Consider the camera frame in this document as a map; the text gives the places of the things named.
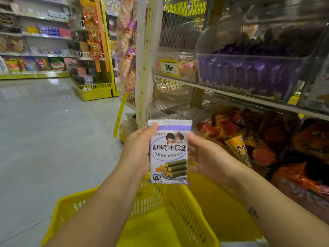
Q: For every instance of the clear plastic shelf bin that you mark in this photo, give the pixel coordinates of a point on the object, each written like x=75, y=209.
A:
x=257, y=84

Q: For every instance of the pile of red orange packets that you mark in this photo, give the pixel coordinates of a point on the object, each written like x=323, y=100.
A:
x=231, y=133

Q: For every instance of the white shelving unit with goods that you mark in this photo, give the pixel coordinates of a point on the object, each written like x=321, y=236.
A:
x=33, y=41

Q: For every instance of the person's left forearm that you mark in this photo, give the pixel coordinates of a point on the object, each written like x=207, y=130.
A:
x=102, y=210

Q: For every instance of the hanging strip of cracker bags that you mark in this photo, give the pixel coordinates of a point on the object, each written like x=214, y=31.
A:
x=126, y=43

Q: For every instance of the person's right forearm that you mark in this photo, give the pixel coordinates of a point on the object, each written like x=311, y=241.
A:
x=277, y=213

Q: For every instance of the yellow price tag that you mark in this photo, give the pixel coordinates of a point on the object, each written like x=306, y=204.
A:
x=169, y=68

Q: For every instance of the hanging strip of orange packets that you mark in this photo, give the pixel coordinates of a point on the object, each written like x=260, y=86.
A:
x=93, y=28

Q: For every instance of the person's left hand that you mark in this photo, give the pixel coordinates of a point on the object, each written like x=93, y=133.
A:
x=136, y=149

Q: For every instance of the white metal shelf upright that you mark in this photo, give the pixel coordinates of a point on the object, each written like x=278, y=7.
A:
x=144, y=64

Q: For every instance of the person's right hand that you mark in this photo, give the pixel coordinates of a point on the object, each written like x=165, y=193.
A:
x=213, y=162

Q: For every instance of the pile of orange snack bags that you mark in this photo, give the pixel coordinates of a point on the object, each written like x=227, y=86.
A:
x=305, y=164

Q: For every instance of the pile of pink white packets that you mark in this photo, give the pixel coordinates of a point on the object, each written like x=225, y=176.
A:
x=187, y=68

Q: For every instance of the pile of purple snack packets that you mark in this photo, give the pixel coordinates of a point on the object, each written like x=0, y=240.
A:
x=246, y=71

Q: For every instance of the person's right thumb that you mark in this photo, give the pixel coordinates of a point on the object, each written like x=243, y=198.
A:
x=193, y=145

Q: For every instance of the white boxed snacks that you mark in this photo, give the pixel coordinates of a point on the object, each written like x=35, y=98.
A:
x=317, y=92

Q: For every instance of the yellow plastic shopping basket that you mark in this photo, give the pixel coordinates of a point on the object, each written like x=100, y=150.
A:
x=164, y=223

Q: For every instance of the person's left thumb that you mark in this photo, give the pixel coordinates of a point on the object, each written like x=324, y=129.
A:
x=151, y=129

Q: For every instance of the metal mesh shelf panel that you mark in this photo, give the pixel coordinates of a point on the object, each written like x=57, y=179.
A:
x=180, y=23

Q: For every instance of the purple white seaweed roll packet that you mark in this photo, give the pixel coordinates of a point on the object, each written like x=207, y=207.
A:
x=169, y=151

